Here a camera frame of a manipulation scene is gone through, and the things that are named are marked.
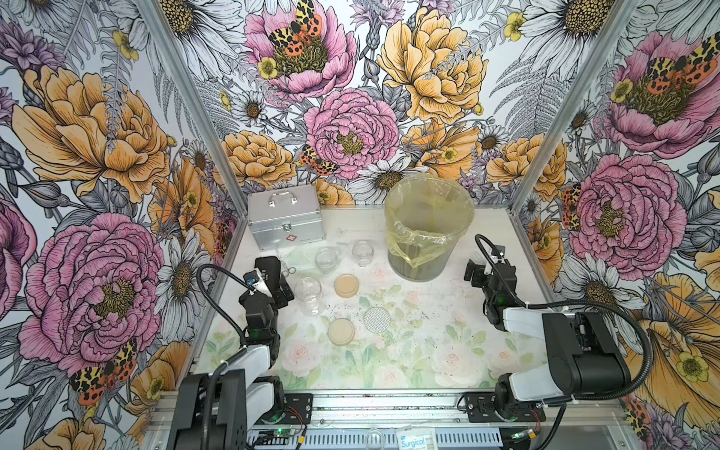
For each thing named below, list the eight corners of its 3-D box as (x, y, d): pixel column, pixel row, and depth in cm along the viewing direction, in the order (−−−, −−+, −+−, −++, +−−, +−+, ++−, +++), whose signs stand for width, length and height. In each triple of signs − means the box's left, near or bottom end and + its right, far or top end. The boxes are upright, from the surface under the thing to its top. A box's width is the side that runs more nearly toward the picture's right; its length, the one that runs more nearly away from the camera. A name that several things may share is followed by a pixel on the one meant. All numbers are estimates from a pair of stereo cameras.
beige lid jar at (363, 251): (359, 268, 105) (359, 258, 100) (349, 256, 108) (349, 245, 103) (375, 259, 108) (376, 248, 102) (365, 247, 111) (365, 236, 106)
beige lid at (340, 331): (326, 345, 87) (326, 343, 85) (329, 320, 92) (328, 318, 91) (354, 345, 87) (354, 343, 85) (355, 321, 92) (355, 318, 91)
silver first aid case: (254, 251, 110) (239, 220, 97) (270, 202, 127) (259, 171, 114) (322, 251, 110) (316, 221, 97) (328, 203, 128) (324, 172, 114)
